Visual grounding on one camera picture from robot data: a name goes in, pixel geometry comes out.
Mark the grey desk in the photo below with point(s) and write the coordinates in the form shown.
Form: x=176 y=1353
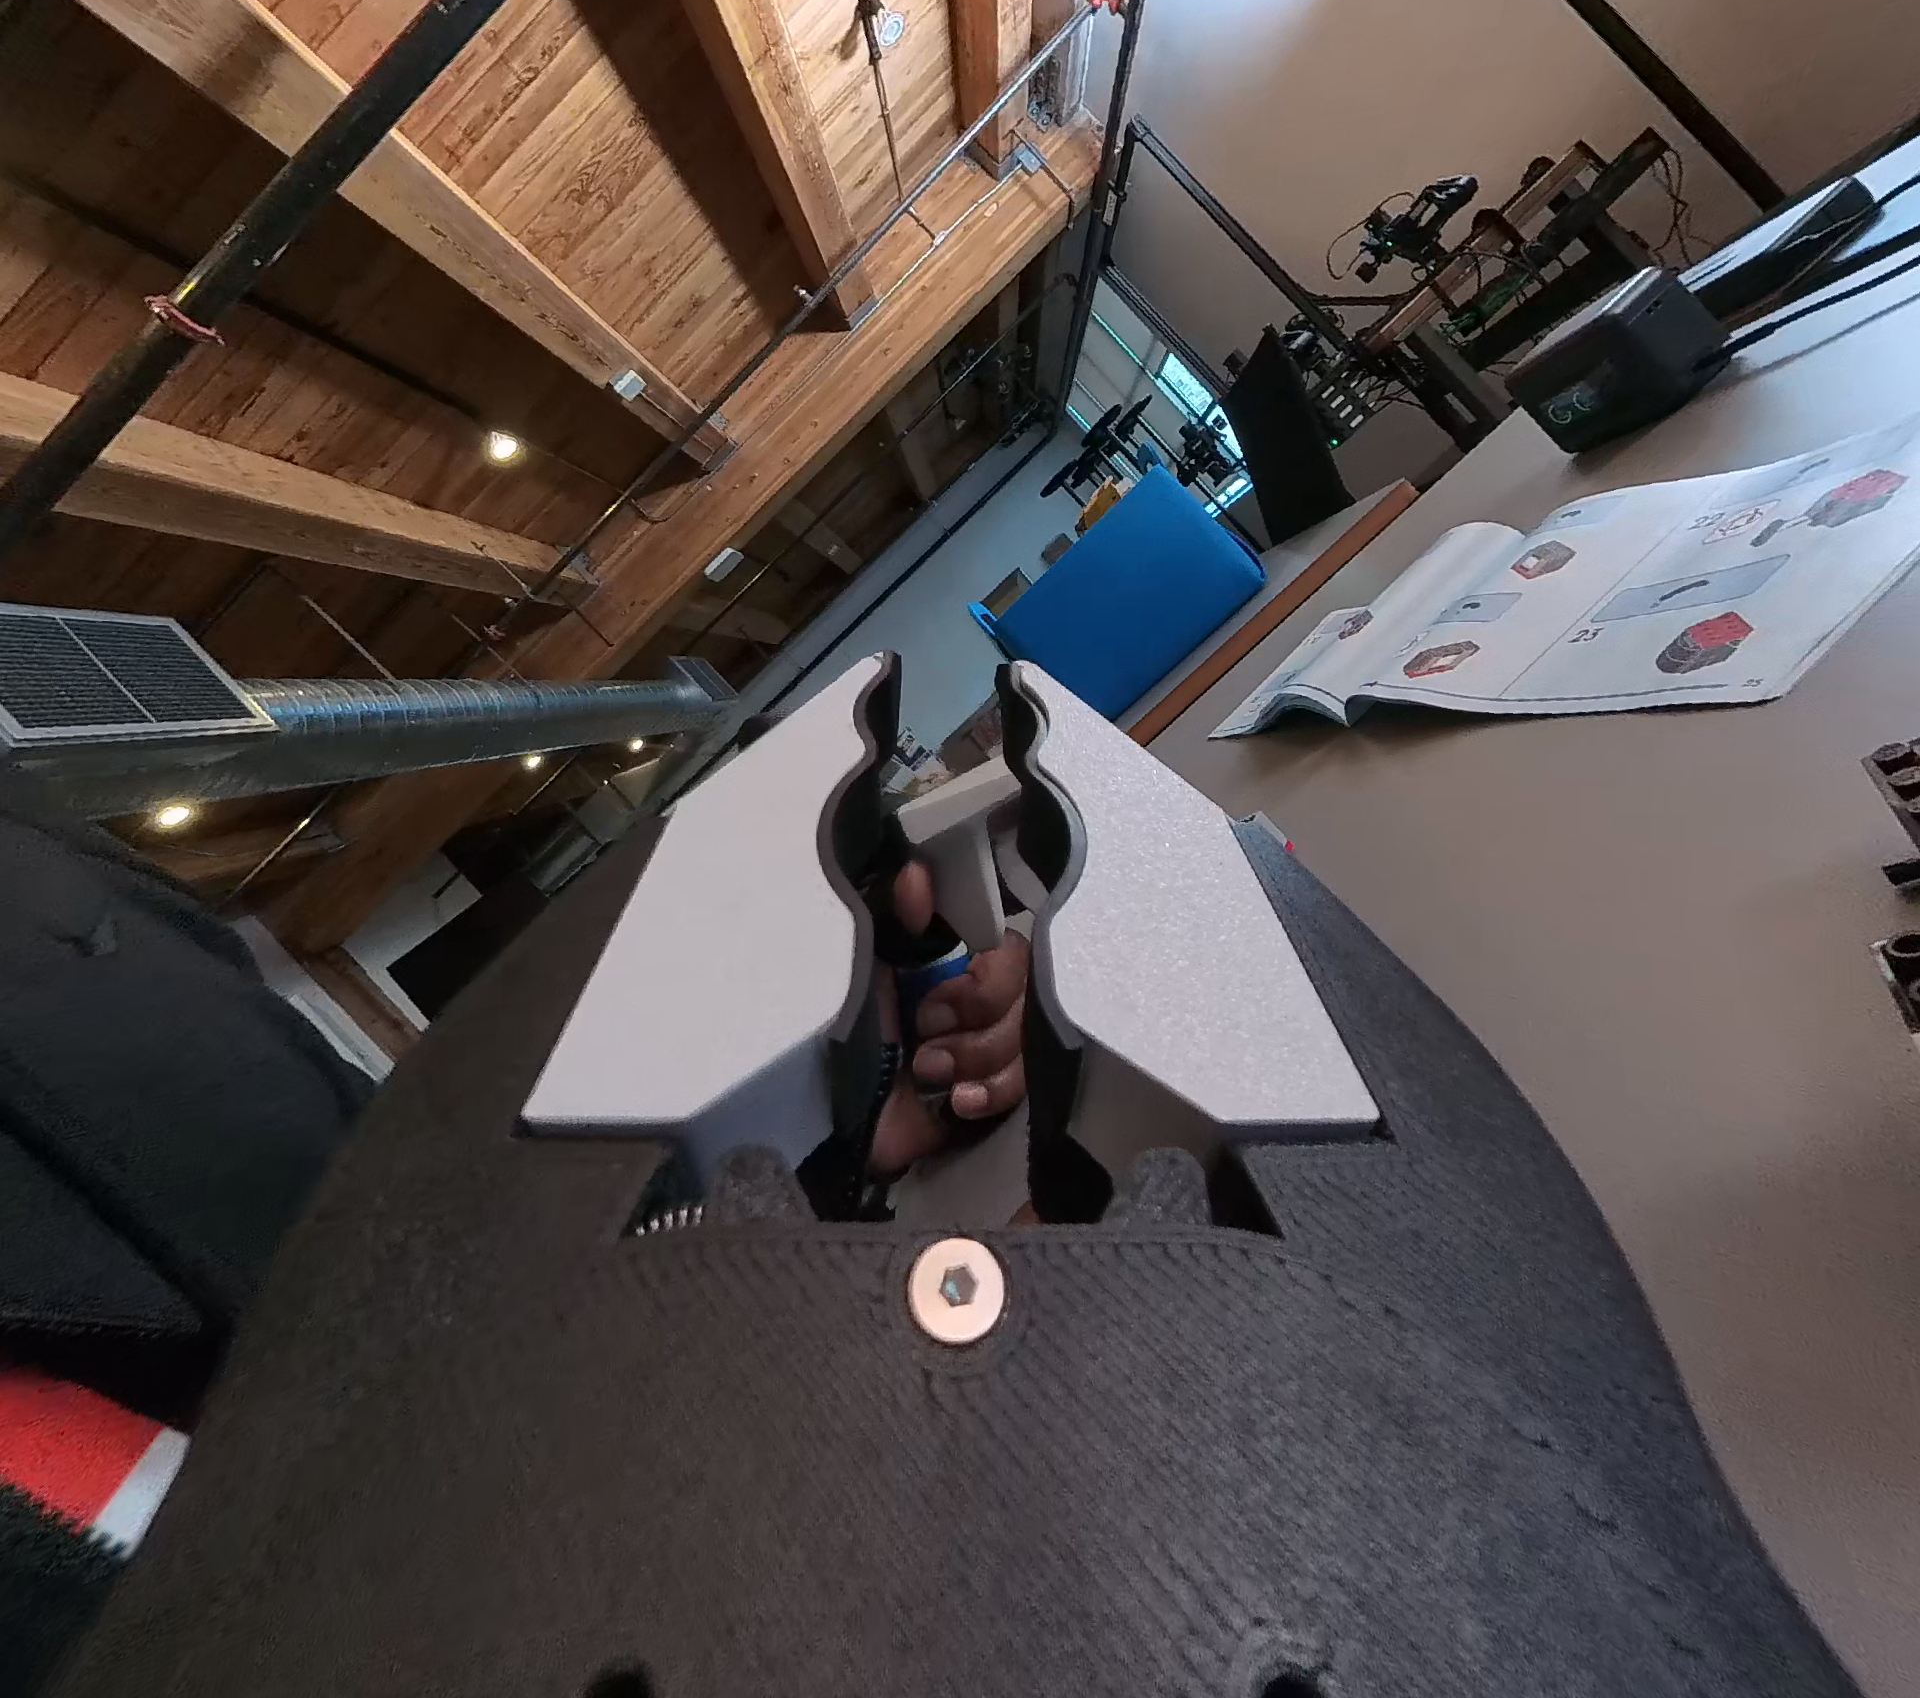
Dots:
x=1574 y=978

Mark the dark power station with screen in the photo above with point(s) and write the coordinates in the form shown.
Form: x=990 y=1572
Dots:
x=1621 y=357

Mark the glowing light bulb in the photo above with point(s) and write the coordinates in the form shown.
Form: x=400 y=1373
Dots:
x=173 y=812
x=502 y=447

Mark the blue felt storage box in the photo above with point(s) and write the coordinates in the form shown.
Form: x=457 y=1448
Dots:
x=1124 y=596

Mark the person's left hand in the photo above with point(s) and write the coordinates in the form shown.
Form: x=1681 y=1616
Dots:
x=975 y=1038

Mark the black toy brick assembly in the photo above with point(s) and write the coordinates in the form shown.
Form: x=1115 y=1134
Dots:
x=1902 y=777

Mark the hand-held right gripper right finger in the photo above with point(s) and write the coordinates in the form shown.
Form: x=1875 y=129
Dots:
x=1200 y=978

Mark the silver air duct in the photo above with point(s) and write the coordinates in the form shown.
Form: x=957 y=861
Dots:
x=451 y=716

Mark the black ceiling pipe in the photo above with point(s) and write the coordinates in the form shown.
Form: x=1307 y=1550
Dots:
x=308 y=183

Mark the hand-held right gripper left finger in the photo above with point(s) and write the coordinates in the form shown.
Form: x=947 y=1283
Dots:
x=705 y=978

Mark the black robot arm with camera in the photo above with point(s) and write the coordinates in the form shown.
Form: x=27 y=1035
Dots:
x=1410 y=221

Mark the wood edged table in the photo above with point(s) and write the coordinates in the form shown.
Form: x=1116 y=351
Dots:
x=1334 y=528

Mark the open instruction booklet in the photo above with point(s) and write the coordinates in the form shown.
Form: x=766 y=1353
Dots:
x=1651 y=589

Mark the ceiling vent grille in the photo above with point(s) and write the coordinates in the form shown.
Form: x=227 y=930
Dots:
x=121 y=670

